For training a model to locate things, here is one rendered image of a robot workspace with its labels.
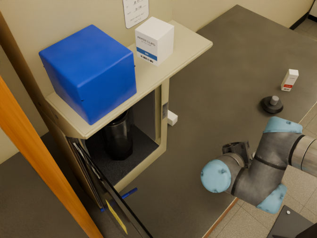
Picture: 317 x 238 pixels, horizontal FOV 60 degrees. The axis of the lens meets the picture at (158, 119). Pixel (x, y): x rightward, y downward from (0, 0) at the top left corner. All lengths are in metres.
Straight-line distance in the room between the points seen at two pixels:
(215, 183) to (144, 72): 0.33
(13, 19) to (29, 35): 0.03
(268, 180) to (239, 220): 1.34
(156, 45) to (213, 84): 0.84
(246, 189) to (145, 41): 0.41
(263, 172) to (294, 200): 1.52
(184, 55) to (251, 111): 0.74
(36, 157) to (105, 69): 0.17
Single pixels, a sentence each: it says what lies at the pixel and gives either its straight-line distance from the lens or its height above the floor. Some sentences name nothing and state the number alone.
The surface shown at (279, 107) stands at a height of 0.98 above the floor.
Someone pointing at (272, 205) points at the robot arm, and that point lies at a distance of 0.69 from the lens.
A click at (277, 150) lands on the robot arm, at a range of 0.67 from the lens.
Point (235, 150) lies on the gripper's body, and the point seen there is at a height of 1.17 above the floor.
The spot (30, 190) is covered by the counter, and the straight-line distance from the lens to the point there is 1.09.
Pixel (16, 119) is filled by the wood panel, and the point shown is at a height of 1.59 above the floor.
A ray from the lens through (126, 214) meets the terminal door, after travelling 0.50.
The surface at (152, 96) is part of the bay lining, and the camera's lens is 0.80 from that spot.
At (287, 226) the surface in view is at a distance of 2.09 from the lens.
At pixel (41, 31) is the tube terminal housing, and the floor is 1.62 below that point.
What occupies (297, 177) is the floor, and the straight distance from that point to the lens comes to 2.29.
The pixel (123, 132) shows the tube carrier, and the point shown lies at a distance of 0.84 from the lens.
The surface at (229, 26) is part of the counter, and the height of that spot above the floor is 0.94.
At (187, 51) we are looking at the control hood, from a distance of 0.55.
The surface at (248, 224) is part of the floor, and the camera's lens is 2.02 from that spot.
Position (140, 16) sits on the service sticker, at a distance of 0.56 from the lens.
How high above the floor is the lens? 1.86
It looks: 53 degrees down
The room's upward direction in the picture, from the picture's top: straight up
